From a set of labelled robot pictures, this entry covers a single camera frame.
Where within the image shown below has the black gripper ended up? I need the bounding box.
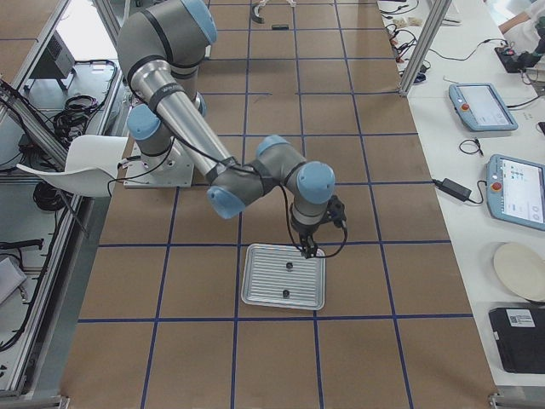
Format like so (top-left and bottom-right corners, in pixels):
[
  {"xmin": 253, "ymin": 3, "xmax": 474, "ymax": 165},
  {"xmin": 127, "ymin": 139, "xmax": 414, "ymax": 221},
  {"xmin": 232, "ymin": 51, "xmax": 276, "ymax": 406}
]
[{"xmin": 293, "ymin": 221, "xmax": 326, "ymax": 258}]

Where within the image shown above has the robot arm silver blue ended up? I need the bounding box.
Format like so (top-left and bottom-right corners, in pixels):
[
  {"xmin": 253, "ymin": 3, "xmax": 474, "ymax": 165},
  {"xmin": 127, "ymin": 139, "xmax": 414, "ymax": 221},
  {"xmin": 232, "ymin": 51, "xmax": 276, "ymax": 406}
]
[{"xmin": 117, "ymin": 1, "xmax": 347, "ymax": 258}]

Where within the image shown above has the ribbed silver metal tray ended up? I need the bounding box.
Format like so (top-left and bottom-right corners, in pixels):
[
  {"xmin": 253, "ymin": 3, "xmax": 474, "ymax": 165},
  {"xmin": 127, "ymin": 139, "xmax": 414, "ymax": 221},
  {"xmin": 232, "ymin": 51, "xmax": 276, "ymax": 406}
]
[{"xmin": 241, "ymin": 244, "xmax": 326, "ymax": 310}]

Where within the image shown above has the black power adapter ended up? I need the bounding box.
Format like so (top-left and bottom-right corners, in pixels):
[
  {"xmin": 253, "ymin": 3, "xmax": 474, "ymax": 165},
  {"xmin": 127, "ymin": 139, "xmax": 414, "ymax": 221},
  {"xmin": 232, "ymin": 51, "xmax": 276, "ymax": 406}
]
[{"xmin": 433, "ymin": 178, "xmax": 472, "ymax": 202}]

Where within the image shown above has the lower blue teach pendant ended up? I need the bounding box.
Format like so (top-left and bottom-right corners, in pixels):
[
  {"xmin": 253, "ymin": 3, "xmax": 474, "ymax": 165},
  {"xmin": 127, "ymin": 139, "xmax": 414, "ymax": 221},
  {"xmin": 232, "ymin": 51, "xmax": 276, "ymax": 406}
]
[{"xmin": 486, "ymin": 154, "xmax": 544, "ymax": 231}]

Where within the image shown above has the blue teach pendant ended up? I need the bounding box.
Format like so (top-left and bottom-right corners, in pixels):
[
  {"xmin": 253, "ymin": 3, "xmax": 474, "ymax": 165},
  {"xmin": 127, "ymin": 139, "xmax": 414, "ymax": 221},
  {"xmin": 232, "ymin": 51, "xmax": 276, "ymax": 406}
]
[
  {"xmin": 448, "ymin": 83, "xmax": 519, "ymax": 132},
  {"xmin": 486, "ymin": 154, "xmax": 544, "ymax": 231}
]

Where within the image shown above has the white round plate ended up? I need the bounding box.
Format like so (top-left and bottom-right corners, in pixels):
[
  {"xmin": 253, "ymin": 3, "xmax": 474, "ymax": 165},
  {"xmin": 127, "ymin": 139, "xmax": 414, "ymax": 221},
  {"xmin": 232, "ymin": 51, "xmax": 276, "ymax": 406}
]
[{"xmin": 493, "ymin": 243, "xmax": 544, "ymax": 303}]

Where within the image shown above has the upper blue teach pendant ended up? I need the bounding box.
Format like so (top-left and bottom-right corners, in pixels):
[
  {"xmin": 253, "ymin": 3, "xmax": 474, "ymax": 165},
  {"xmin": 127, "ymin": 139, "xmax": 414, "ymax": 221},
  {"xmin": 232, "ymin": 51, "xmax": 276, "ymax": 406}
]
[{"xmin": 448, "ymin": 83, "xmax": 519, "ymax": 132}]

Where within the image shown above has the black flat box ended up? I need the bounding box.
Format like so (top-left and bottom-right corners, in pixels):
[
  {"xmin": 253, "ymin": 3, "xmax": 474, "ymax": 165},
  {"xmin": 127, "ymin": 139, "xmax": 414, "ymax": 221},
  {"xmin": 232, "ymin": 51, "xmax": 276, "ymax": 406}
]
[{"xmin": 489, "ymin": 308, "xmax": 544, "ymax": 374}]

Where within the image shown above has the white plastic chair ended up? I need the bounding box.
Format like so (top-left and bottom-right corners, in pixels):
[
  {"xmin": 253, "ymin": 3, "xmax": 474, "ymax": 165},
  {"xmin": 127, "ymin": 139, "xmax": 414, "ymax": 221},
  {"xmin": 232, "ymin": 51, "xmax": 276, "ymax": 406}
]
[{"xmin": 17, "ymin": 135, "xmax": 128, "ymax": 198}]

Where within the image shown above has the dark curved brake shoe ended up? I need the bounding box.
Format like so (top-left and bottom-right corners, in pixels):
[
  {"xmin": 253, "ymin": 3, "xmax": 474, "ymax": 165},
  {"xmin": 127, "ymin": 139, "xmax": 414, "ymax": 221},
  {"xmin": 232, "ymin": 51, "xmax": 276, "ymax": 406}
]
[{"xmin": 250, "ymin": 3, "xmax": 265, "ymax": 25}]

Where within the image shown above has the black controller device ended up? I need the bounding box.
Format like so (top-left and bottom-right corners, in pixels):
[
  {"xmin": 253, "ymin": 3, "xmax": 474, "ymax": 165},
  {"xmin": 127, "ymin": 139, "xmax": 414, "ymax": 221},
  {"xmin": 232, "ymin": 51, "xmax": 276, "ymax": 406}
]
[{"xmin": 494, "ymin": 46, "xmax": 525, "ymax": 73}]

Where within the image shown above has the person in white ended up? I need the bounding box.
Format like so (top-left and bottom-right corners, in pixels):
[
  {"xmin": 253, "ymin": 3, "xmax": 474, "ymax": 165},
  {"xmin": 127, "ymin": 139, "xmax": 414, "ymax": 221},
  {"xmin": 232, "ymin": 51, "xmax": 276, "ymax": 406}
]
[{"xmin": 498, "ymin": 0, "xmax": 544, "ymax": 53}]

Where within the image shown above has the grey equipment box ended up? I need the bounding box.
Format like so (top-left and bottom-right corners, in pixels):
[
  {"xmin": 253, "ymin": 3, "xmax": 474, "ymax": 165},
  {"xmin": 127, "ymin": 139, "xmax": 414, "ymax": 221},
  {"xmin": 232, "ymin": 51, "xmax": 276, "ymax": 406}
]
[{"xmin": 30, "ymin": 32, "xmax": 76, "ymax": 90}]

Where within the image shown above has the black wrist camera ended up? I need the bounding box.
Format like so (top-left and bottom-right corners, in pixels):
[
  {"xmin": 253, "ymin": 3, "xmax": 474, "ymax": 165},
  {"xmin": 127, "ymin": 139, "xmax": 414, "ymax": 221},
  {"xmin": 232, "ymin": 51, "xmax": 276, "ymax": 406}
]
[{"xmin": 326, "ymin": 195, "xmax": 347, "ymax": 228}]

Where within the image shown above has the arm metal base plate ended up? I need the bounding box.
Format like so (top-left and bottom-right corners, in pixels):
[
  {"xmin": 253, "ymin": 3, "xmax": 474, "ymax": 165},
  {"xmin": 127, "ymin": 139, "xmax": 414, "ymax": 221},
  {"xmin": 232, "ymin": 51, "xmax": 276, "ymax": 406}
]
[{"xmin": 123, "ymin": 139, "xmax": 194, "ymax": 188}]

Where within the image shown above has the aluminium frame post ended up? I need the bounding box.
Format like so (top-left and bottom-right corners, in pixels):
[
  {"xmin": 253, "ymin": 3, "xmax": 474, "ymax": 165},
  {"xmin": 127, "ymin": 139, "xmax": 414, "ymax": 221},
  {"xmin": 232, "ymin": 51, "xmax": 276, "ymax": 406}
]
[{"xmin": 399, "ymin": 0, "xmax": 451, "ymax": 97}]

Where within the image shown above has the black cable bundle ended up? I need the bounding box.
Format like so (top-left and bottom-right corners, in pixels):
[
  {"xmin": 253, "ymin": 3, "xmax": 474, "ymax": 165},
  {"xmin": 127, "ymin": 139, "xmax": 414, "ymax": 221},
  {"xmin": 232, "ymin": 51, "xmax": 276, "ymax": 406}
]
[{"xmin": 53, "ymin": 94, "xmax": 107, "ymax": 140}]

